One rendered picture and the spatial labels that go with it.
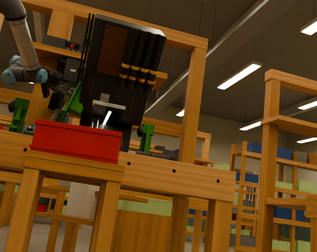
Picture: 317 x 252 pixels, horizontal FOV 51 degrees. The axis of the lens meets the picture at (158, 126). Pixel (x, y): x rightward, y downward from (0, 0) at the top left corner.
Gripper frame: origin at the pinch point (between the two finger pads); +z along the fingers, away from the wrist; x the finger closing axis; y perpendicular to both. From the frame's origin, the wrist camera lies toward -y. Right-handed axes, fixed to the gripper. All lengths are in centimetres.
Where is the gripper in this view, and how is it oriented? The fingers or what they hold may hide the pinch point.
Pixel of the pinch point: (70, 93)
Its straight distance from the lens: 195.0
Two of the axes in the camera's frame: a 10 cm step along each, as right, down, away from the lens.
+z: 8.8, 4.5, 1.5
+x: 1.1, -4.8, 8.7
